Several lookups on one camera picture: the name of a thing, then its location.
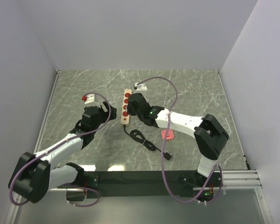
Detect beige power strip red sockets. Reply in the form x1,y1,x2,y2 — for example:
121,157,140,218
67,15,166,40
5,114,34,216
120,89,132,126

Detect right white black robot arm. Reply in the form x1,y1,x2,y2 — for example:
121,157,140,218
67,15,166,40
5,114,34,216
126,93,229,186

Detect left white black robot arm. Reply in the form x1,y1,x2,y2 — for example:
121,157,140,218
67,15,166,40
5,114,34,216
8,101,117,206

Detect pink square plug adapter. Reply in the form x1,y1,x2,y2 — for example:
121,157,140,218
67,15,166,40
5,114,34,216
161,129,175,140

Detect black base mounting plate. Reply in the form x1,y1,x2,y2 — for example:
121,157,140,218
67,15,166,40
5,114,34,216
61,170,207,198

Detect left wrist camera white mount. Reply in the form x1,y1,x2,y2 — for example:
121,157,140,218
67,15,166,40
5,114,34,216
82,94,99,107

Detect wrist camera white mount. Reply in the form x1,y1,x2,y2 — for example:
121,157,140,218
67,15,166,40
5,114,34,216
133,83,147,92
82,94,99,107

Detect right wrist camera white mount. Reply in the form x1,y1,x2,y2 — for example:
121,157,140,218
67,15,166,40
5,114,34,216
133,83,147,92

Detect black power strip cord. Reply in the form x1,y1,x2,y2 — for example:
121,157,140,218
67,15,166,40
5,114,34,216
122,125,173,161

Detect aluminium extrusion rail front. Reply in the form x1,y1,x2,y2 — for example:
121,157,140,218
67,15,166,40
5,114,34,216
49,170,261,190

